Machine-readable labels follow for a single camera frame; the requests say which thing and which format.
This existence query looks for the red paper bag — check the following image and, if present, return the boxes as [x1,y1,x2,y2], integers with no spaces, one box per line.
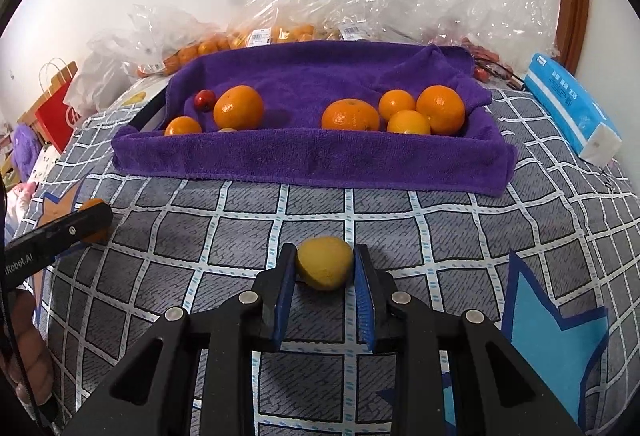
[34,57,82,153]

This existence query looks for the white printed sheet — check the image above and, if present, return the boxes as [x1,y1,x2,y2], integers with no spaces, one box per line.
[106,77,169,119]

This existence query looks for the bagged small red fruits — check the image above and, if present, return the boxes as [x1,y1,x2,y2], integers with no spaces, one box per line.
[461,35,512,83]

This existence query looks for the purple plush toy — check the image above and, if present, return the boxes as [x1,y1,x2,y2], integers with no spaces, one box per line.
[9,123,42,168]

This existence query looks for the wooden door frame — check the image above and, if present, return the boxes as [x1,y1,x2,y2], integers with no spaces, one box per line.
[552,0,592,73]

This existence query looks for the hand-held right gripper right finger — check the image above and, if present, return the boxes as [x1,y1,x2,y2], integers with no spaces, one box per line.
[355,244,583,436]

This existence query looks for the small clear plastic bag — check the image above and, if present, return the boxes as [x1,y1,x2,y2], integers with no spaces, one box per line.
[125,2,232,78]

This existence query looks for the purple towel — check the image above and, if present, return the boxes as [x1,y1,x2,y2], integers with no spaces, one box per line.
[111,41,517,198]

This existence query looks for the white plastic bag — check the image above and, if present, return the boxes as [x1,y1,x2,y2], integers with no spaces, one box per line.
[64,28,168,115]

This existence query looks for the blue tissue pack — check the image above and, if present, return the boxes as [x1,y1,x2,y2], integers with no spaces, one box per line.
[522,53,624,165]

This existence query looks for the bagged oranges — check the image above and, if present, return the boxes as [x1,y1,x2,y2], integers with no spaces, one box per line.
[137,35,234,77]

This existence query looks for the grey checked printed blanket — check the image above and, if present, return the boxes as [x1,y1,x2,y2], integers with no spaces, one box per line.
[5,81,640,436]

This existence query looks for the small orange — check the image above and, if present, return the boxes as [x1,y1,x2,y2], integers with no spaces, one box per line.
[378,89,417,121]

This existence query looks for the medium orange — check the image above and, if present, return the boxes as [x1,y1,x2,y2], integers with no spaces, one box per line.
[416,85,466,136]
[164,116,203,137]
[80,198,110,244]
[387,110,432,136]
[321,98,381,132]

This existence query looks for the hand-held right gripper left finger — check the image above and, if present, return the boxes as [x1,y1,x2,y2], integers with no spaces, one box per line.
[62,243,298,436]

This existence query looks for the person's left hand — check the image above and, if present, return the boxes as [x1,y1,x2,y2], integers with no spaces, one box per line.
[0,288,55,408]

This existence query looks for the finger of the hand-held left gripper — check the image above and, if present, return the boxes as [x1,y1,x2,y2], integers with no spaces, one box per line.
[47,203,114,253]

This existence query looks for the bagged small kumquats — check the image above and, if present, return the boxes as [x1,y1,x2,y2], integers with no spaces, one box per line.
[230,23,346,49]

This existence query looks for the large round orange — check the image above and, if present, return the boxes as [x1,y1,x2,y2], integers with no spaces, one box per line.
[213,85,265,131]

